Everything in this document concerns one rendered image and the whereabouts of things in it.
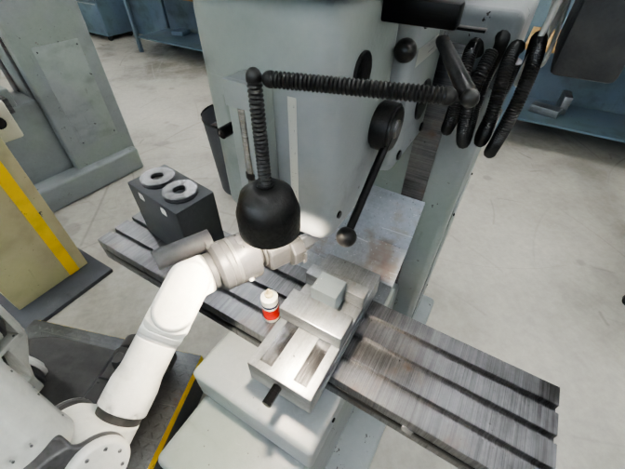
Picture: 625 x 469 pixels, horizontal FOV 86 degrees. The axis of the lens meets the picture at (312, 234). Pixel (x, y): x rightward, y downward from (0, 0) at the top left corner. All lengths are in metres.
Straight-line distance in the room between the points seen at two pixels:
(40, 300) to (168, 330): 2.04
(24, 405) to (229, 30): 0.48
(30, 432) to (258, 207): 0.36
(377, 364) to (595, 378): 1.66
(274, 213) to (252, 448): 0.71
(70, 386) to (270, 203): 1.17
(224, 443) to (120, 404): 0.43
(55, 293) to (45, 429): 2.02
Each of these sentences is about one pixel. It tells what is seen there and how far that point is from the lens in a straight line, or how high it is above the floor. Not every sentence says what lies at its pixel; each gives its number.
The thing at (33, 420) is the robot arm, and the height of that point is 1.26.
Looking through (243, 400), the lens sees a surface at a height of 0.88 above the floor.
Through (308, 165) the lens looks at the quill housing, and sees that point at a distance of 0.43.
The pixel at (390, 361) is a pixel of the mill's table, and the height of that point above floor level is 0.96.
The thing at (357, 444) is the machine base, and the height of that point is 0.20.
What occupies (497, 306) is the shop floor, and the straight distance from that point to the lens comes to 2.31.
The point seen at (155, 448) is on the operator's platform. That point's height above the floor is 0.40.
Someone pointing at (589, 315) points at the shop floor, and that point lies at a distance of 2.58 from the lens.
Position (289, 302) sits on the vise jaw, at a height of 1.07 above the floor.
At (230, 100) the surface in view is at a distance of 0.41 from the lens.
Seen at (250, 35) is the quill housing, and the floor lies 1.58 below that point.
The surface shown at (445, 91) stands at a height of 1.58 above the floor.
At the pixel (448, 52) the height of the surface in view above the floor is 1.59.
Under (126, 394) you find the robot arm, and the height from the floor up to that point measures 1.19.
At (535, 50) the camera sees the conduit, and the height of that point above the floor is 1.54.
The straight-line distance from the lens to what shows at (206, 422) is 0.99.
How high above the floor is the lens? 1.68
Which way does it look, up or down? 44 degrees down
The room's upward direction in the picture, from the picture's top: 1 degrees clockwise
